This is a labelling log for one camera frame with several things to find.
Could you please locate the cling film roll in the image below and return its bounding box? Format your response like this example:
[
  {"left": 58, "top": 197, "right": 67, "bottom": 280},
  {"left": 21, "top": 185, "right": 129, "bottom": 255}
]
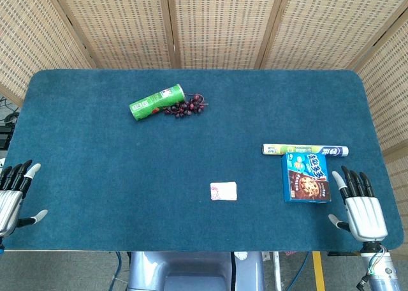
[{"left": 262, "top": 144, "right": 349, "bottom": 158}]

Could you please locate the white metal leg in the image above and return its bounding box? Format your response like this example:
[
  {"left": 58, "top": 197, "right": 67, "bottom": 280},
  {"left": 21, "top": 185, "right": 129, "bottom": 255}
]
[{"left": 272, "top": 251, "right": 283, "bottom": 291}]

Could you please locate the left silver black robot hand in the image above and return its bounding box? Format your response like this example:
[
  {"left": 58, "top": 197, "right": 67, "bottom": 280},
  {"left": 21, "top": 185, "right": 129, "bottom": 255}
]
[{"left": 0, "top": 159, "right": 48, "bottom": 237}]

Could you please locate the black device box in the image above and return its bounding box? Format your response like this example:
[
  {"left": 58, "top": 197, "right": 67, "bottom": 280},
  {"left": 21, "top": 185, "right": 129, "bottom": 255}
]
[{"left": 0, "top": 124, "right": 15, "bottom": 150}]

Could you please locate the blue cookie box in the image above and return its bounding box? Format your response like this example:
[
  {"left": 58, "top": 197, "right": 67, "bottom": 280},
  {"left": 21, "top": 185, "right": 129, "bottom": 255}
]
[{"left": 280, "top": 151, "right": 332, "bottom": 204}]

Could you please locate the woven bamboo screen panel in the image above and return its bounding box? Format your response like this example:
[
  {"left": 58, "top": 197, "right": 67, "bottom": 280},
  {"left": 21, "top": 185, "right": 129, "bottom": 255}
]
[
  {"left": 49, "top": 0, "right": 181, "bottom": 70},
  {"left": 352, "top": 8, "right": 408, "bottom": 260},
  {"left": 259, "top": 0, "right": 408, "bottom": 71},
  {"left": 165, "top": 0, "right": 289, "bottom": 70},
  {"left": 0, "top": 0, "right": 96, "bottom": 108}
]

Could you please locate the blue cable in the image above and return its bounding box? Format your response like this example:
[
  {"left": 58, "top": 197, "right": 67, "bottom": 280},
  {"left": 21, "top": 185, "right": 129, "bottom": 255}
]
[
  {"left": 110, "top": 251, "right": 125, "bottom": 287},
  {"left": 286, "top": 251, "right": 310, "bottom": 291}
]

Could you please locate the green chip can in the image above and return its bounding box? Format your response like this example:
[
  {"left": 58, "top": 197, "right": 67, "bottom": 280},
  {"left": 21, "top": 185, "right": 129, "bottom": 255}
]
[{"left": 129, "top": 84, "right": 186, "bottom": 123}]

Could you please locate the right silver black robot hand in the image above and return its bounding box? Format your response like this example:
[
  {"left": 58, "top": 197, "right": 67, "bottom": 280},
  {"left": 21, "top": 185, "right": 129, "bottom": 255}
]
[{"left": 328, "top": 165, "right": 389, "bottom": 243}]

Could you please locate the dark red grape bunch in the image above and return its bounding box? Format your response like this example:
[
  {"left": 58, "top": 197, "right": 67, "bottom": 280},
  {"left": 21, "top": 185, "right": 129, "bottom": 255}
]
[{"left": 163, "top": 93, "right": 210, "bottom": 119}]

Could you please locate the black cable tangle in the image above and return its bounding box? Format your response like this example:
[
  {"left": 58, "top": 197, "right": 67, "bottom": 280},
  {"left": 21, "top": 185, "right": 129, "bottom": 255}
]
[{"left": 0, "top": 96, "right": 20, "bottom": 126}]

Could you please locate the yellow floor tape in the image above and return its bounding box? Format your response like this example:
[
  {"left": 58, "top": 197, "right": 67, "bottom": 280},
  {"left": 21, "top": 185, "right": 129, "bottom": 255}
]
[{"left": 312, "top": 251, "right": 326, "bottom": 291}]

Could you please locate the silver blue robot torso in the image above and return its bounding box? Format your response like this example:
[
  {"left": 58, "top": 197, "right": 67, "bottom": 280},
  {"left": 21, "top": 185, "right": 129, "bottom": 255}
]
[{"left": 127, "top": 251, "right": 265, "bottom": 291}]

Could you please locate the blue felt table mat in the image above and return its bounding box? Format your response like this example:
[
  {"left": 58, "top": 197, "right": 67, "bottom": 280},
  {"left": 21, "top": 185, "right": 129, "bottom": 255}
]
[{"left": 4, "top": 69, "right": 405, "bottom": 252}]

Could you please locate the pink patterned playing card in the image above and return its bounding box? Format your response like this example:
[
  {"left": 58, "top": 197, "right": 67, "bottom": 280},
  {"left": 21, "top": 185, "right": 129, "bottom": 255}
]
[{"left": 210, "top": 182, "right": 238, "bottom": 202}]

